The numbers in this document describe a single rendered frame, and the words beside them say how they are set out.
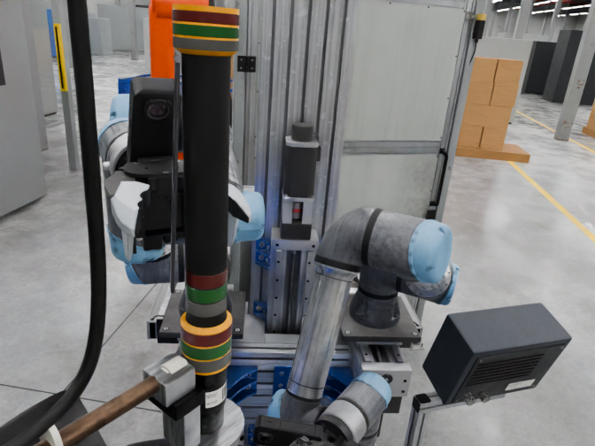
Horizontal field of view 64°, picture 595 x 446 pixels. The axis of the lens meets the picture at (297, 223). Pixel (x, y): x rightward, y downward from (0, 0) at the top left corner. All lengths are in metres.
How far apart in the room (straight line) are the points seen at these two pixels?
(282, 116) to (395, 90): 1.20
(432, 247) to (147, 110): 0.57
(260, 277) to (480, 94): 7.36
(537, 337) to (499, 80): 7.61
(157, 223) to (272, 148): 0.89
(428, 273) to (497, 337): 0.28
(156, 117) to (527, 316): 0.94
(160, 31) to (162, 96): 3.98
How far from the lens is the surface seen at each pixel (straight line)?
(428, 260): 0.88
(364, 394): 0.91
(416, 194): 2.67
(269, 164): 1.36
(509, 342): 1.12
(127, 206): 0.40
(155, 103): 0.48
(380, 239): 0.89
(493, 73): 8.61
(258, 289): 1.52
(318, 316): 0.95
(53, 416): 0.36
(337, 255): 0.92
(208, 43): 0.32
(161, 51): 4.48
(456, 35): 2.59
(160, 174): 0.47
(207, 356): 0.41
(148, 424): 2.58
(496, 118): 8.73
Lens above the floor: 1.81
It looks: 22 degrees down
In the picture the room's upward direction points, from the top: 4 degrees clockwise
